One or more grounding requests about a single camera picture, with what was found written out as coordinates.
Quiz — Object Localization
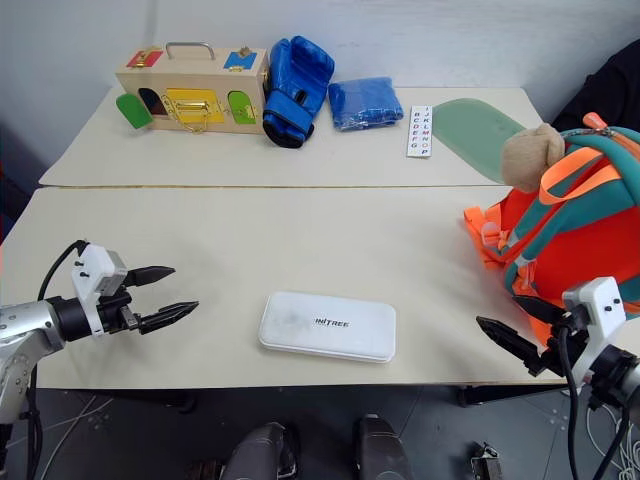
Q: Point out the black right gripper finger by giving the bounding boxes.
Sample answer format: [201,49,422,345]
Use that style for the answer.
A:
[512,294,570,326]
[475,315,545,378]

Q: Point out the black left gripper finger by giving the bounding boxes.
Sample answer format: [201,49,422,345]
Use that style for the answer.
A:
[139,300,200,336]
[126,265,177,289]

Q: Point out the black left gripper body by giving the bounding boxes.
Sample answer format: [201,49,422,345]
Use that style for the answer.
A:
[97,289,145,335]

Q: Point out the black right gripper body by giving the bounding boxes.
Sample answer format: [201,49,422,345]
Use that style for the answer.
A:
[541,310,590,380]

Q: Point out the orange and teal backpack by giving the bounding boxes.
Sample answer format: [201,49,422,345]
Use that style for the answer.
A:
[462,111,640,357]

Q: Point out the white rectangular case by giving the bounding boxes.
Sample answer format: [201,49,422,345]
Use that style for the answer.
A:
[257,291,398,365]

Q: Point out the black table foot bar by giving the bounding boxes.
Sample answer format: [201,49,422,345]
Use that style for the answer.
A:
[456,383,570,408]

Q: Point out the small black floor device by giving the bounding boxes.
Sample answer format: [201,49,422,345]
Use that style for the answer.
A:
[468,441,505,480]

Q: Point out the beige plush bear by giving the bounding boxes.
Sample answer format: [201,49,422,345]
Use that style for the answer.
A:
[500,122,567,194]

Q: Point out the dark rounded shape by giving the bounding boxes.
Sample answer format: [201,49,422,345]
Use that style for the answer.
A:
[351,414,415,480]
[218,421,301,480]

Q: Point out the wooden lock busy box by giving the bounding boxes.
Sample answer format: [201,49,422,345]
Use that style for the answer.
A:
[114,41,270,136]

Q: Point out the green translucent plastic board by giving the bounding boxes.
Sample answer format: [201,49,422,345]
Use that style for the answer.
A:
[431,97,527,185]

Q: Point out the white alphabet letter strip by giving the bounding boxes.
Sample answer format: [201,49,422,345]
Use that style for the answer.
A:
[405,105,432,160]

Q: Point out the black garment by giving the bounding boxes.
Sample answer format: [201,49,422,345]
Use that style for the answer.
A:
[551,38,640,135]

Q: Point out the blue boxing glove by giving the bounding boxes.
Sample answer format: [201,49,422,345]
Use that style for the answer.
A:
[262,35,336,150]

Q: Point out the blue folded cloth in bag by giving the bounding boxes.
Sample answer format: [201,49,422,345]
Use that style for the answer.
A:
[327,76,405,133]

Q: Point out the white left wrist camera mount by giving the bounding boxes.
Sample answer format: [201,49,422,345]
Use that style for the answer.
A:
[70,242,129,337]

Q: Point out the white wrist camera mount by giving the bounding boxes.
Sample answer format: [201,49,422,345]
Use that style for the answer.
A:
[561,276,626,387]
[70,242,129,337]

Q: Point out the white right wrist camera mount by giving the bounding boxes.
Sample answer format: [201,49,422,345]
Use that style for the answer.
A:
[561,276,626,387]

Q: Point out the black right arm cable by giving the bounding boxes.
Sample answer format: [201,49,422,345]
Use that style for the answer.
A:
[556,324,632,480]

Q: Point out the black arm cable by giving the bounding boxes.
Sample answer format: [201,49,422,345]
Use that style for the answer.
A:
[36,239,90,302]
[556,324,632,480]

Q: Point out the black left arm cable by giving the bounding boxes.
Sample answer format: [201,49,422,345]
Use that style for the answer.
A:
[36,239,90,302]

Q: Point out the thin white floor cable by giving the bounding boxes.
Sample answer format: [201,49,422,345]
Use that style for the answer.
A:
[47,393,117,454]

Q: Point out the white floor cables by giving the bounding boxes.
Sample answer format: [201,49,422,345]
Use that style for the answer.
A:
[583,399,640,480]

